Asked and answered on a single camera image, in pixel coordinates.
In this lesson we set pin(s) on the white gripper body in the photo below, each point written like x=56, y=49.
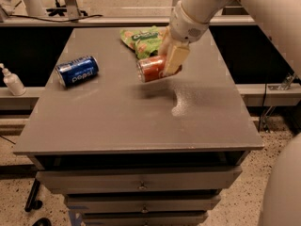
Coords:
x=185, y=26

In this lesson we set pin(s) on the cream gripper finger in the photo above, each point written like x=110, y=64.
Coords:
x=166, y=41
x=175, y=56

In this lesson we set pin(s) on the red coke can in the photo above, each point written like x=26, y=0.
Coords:
x=152, y=68

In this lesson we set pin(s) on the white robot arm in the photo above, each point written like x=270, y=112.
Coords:
x=280, y=21

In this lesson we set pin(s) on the blue pepsi can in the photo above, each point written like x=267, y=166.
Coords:
x=76, y=71

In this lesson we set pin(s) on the green chip bag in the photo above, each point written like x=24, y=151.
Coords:
x=145, y=42

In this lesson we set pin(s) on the grey drawer cabinet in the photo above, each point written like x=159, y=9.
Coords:
x=114, y=121

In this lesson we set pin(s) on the middle grey drawer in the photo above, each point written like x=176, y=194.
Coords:
x=143, y=204

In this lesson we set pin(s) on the grey drawer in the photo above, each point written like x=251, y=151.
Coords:
x=149, y=219
x=138, y=180
x=143, y=204

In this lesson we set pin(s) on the white pump bottle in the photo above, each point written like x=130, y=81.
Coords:
x=12, y=81

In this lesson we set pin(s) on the top grey drawer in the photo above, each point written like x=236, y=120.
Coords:
x=138, y=180

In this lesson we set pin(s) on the bottom grey drawer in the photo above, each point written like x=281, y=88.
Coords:
x=149, y=219

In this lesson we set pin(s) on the grey metal post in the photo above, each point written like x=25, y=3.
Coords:
x=72, y=9

